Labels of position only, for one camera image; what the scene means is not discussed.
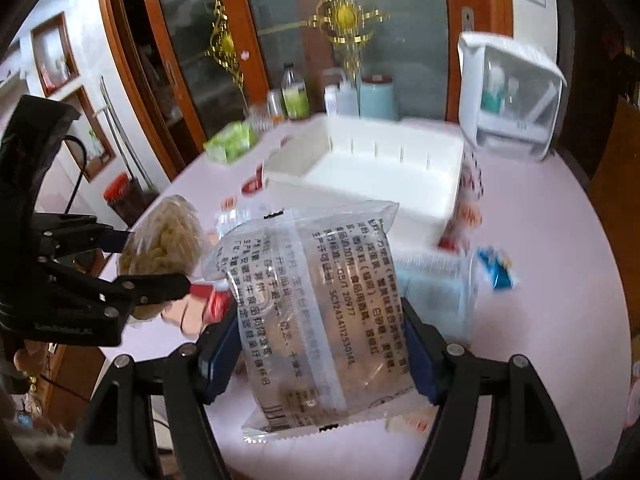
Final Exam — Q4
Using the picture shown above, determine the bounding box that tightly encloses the beige noodle cake packet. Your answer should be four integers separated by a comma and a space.
116, 194, 212, 321

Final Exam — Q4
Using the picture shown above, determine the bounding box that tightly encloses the red clear candy packet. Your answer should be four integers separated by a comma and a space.
190, 280, 233, 325

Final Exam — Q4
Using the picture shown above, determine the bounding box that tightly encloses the light blue snack bag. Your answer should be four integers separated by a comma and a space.
395, 248, 478, 346

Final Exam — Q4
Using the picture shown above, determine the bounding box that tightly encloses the small blue candy packet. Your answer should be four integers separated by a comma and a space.
476, 247, 516, 290

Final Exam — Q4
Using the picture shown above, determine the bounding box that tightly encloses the clear cake snack packet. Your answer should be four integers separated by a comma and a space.
201, 200, 426, 444

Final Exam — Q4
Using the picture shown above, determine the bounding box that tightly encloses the silver grey snack packet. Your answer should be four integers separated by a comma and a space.
215, 206, 268, 240

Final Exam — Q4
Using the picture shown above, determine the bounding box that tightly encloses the red lid floor container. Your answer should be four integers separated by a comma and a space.
103, 172, 149, 226

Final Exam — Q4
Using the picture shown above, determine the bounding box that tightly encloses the green wet wipes pack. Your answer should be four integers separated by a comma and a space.
203, 122, 258, 164

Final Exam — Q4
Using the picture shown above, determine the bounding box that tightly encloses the clear drinking glass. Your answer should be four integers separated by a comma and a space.
245, 104, 273, 136

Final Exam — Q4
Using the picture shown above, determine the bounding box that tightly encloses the small silver tin can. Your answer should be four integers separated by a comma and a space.
267, 89, 288, 124

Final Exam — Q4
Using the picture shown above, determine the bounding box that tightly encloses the white plastic storage bin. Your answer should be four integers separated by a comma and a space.
262, 114, 464, 252

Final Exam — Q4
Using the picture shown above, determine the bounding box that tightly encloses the glass bottle green label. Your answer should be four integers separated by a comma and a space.
281, 63, 310, 120

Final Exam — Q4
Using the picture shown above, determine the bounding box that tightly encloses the white squeeze wash bottle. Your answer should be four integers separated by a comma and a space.
322, 67, 360, 117

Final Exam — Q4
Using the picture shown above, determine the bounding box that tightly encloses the white dispenser box appliance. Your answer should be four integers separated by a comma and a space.
458, 32, 566, 162

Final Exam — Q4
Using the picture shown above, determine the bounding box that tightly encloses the teal canister brown lid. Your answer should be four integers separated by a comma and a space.
359, 74, 397, 120

